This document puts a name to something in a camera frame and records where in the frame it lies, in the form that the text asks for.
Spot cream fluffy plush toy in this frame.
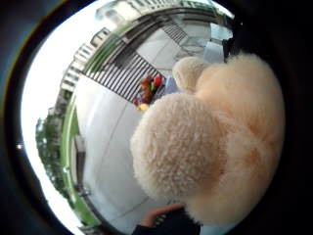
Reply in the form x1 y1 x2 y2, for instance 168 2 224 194
129 53 287 227

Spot green terrace railing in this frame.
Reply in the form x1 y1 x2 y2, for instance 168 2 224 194
58 23 135 227

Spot brown plush toy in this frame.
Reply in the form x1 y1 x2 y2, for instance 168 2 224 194
139 74 155 105

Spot pale blue white bag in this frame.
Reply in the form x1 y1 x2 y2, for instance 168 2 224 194
164 75 180 96

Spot green trees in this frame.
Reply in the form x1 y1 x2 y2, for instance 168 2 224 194
34 114 71 200

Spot white box planter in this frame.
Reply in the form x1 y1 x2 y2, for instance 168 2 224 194
202 39 226 65

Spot pale high-rise building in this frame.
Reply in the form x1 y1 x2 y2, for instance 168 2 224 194
60 0 184 93

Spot small black striped floor grating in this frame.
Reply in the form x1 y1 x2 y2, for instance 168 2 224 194
161 22 189 45

